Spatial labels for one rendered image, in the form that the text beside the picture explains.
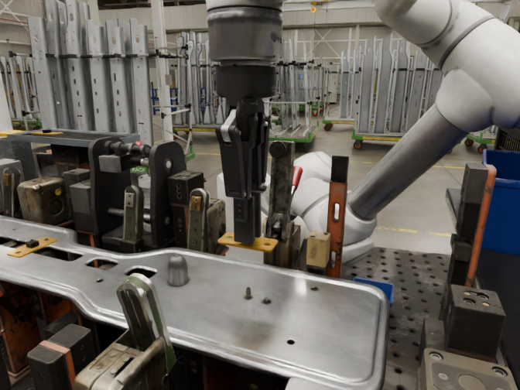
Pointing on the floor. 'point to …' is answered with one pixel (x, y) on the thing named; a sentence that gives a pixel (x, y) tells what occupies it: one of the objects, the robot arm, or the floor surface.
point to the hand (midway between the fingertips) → (247, 216)
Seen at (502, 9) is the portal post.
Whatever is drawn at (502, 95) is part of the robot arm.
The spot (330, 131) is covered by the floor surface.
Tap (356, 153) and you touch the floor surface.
